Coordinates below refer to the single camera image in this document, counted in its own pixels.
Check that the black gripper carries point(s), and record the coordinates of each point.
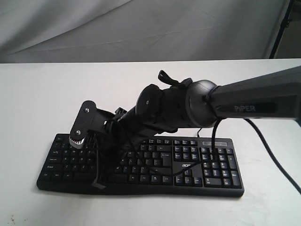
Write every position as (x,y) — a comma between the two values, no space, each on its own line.
(115,134)

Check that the black acer keyboard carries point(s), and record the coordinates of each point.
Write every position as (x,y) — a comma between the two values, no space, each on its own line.
(159,165)

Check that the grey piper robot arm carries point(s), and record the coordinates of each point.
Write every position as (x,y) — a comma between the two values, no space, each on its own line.
(195,104)

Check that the grey backdrop cloth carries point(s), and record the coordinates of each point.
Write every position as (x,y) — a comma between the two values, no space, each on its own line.
(78,31)

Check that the black tripod stand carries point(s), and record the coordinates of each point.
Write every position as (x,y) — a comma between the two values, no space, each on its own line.
(283,21)

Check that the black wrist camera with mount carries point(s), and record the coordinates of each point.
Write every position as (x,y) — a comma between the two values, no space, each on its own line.
(84,124)

